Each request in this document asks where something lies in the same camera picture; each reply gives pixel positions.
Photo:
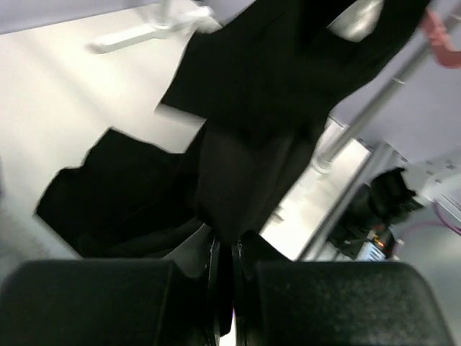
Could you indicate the pink plastic hanger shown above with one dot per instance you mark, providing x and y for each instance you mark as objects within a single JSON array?
[{"x": 438, "y": 39}]

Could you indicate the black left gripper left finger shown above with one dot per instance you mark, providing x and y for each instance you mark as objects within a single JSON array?
[{"x": 113, "y": 302}]

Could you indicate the silver clothes rack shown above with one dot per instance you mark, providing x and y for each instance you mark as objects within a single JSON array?
[{"x": 265, "y": 83}]

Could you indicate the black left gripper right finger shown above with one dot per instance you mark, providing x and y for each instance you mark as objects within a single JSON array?
[{"x": 281, "y": 302}]

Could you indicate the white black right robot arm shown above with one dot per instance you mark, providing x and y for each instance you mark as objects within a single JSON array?
[{"x": 363, "y": 231}]

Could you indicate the black shirt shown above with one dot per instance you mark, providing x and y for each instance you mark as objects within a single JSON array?
[{"x": 117, "y": 213}]

